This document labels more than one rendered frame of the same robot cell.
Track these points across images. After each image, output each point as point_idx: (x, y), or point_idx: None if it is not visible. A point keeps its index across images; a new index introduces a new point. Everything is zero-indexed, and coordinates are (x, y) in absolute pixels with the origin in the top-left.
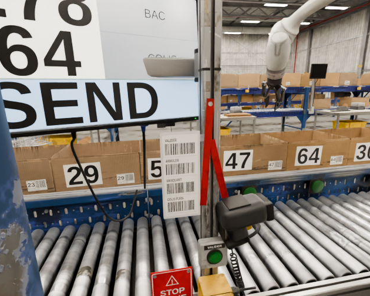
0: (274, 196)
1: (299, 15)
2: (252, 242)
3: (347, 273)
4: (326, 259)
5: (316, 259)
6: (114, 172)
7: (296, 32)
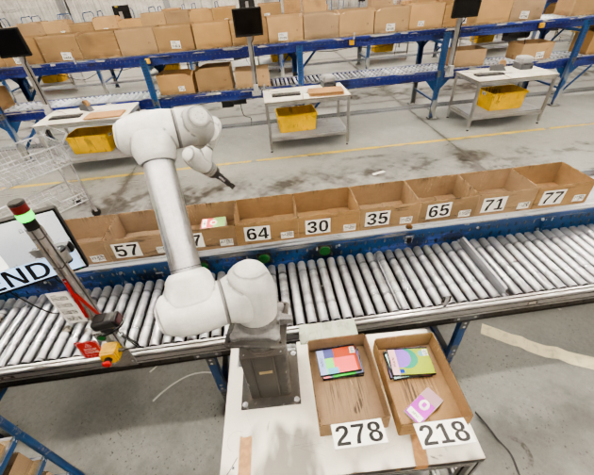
0: (230, 265)
1: None
2: None
3: (216, 335)
4: None
5: None
6: (87, 255)
7: (212, 139)
